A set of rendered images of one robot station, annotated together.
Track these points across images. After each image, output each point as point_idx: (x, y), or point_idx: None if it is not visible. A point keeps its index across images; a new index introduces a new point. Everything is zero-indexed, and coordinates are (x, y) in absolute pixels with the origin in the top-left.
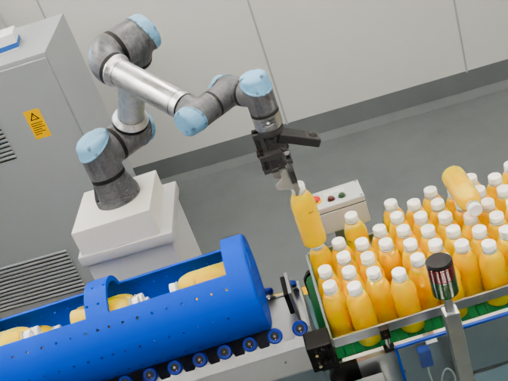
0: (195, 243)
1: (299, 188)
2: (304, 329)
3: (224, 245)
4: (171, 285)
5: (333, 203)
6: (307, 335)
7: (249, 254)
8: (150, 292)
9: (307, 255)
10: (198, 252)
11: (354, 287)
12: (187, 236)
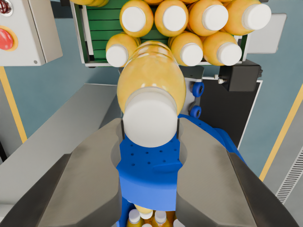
0: (16, 156)
1: (190, 121)
2: (202, 85)
3: (160, 206)
4: (146, 217)
5: (18, 4)
6: (234, 87)
7: (139, 153)
8: (122, 215)
9: (87, 64)
10: (25, 151)
11: (265, 18)
12: (19, 172)
